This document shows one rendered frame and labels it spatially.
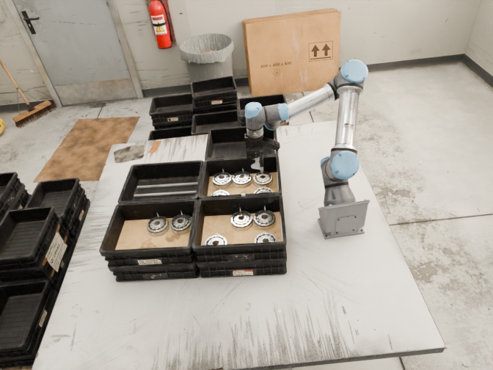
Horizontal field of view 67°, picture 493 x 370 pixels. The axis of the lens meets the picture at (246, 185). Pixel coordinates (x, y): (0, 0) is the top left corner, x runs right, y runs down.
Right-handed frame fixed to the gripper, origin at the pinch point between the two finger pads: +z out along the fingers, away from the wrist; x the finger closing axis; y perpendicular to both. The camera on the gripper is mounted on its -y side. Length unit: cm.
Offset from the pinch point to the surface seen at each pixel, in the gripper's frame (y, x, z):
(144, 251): 51, 47, 3
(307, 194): -23.6, -4.8, 25.6
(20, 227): 156, -12, 46
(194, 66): 67, -220, 41
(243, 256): 9.8, 46.6, 10.2
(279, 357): -3, 83, 25
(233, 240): 14.8, 35.6, 12.5
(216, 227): 23.1, 27.5, 12.5
